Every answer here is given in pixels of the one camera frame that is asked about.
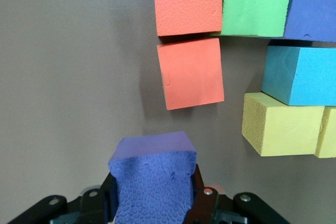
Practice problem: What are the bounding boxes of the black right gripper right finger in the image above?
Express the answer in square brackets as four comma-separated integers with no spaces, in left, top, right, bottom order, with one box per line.
[183,165,289,224]

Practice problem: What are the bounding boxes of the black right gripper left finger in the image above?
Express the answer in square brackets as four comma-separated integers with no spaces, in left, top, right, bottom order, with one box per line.
[7,170,119,224]

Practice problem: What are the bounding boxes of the purple foam cube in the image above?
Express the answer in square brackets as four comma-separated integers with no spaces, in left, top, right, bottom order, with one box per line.
[108,131,197,224]
[282,0,336,43]

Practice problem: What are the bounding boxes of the yellow foam cube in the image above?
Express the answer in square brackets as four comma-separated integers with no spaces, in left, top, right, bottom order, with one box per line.
[313,105,336,158]
[241,92,326,157]

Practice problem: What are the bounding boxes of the orange foam cube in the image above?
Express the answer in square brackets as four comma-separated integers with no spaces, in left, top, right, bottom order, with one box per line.
[156,37,225,111]
[152,0,224,37]

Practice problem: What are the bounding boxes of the blue foam cube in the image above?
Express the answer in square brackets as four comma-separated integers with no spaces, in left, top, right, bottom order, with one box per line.
[261,45,336,106]

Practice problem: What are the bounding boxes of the green foam cube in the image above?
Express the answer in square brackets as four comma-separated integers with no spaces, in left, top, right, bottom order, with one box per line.
[209,0,295,38]

